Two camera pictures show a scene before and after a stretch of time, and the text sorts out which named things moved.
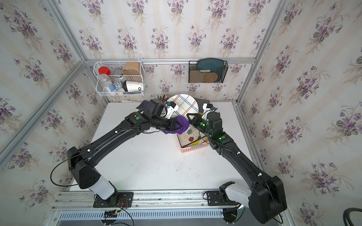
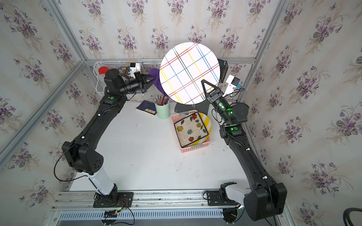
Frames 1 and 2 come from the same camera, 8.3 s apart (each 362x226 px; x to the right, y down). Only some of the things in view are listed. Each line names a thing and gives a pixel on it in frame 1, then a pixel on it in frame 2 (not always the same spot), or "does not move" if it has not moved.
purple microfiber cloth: x=182 y=121 -> x=154 y=73
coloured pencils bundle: x=163 y=98 does not move
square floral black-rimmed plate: x=190 y=135 does not move
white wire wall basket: x=119 y=78 does not move
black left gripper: x=174 y=125 -> x=143 y=87
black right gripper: x=196 y=117 -> x=215 y=97
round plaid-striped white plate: x=187 y=104 -> x=183 y=68
